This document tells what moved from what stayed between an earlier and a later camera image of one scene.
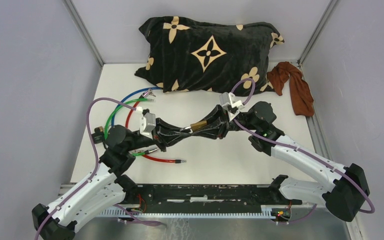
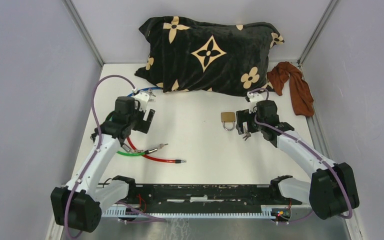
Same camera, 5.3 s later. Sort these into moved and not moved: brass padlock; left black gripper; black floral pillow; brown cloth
Moved: brass padlock; left black gripper
Not moved: black floral pillow; brown cloth
